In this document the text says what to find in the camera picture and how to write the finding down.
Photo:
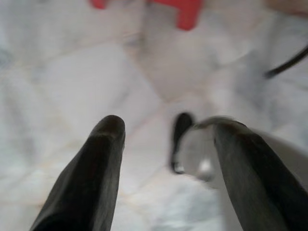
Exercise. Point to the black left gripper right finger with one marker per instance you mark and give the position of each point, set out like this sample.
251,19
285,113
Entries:
260,187

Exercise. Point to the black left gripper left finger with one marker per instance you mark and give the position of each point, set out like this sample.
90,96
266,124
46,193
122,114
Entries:
84,180

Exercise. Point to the red plastic stool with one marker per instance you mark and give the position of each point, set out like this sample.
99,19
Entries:
187,14

